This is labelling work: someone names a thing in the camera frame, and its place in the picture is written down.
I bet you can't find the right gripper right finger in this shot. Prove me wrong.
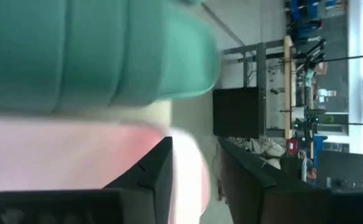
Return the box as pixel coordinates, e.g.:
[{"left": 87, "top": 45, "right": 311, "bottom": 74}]
[{"left": 217, "top": 138, "right": 363, "bottom": 224}]

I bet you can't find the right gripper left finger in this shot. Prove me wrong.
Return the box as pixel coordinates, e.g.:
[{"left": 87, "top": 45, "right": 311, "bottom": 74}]
[{"left": 0, "top": 136, "right": 174, "bottom": 224}]

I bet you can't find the background wooden table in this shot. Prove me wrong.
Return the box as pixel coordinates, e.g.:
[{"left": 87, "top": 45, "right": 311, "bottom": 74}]
[{"left": 282, "top": 35, "right": 296, "bottom": 140}]

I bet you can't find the green rubber slide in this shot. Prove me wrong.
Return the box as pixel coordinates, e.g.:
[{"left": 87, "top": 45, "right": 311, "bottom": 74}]
[{"left": 0, "top": 0, "right": 222, "bottom": 113}]

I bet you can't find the black monitor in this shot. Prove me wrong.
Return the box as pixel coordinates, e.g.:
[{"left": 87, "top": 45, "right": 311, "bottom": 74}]
[{"left": 212, "top": 86, "right": 266, "bottom": 140}]

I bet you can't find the pink rubber slide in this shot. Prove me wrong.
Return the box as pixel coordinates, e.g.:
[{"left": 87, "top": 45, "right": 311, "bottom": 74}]
[{"left": 0, "top": 118, "right": 212, "bottom": 224}]

